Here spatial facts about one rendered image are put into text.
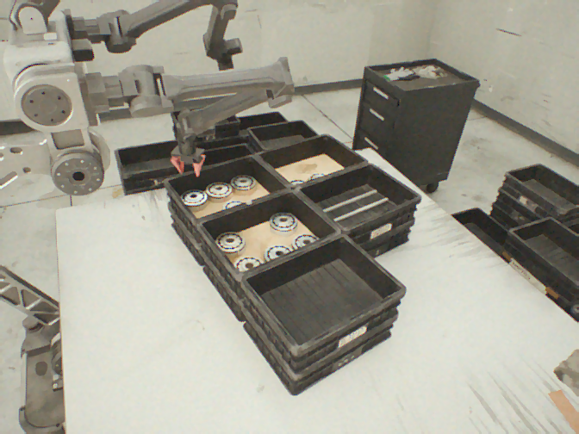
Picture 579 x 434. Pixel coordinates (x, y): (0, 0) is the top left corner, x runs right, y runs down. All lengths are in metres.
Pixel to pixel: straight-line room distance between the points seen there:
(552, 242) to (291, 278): 1.52
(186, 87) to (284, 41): 3.59
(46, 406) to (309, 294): 1.12
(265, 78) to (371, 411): 0.94
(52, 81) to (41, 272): 1.95
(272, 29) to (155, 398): 3.80
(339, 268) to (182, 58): 3.24
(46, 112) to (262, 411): 0.91
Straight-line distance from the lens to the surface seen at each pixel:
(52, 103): 1.05
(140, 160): 2.71
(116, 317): 1.54
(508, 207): 2.80
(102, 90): 1.04
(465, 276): 1.76
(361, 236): 1.55
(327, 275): 1.43
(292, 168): 1.93
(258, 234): 1.56
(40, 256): 2.98
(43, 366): 2.10
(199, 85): 1.10
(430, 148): 3.14
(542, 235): 2.53
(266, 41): 4.57
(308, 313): 1.31
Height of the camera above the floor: 1.84
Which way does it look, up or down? 38 degrees down
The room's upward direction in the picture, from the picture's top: 4 degrees clockwise
